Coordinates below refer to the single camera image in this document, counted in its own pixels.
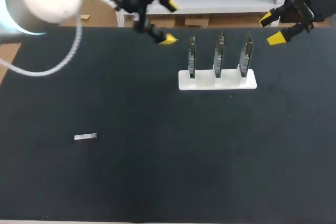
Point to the silver optical module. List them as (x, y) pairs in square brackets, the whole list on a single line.
[(85, 137)]

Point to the small green circuit board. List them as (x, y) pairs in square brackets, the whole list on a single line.
[(246, 56), (218, 56), (193, 57)]

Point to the white stand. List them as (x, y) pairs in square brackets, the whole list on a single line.
[(217, 79)]

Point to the brown cardboard box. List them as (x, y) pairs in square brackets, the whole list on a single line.
[(197, 22)]

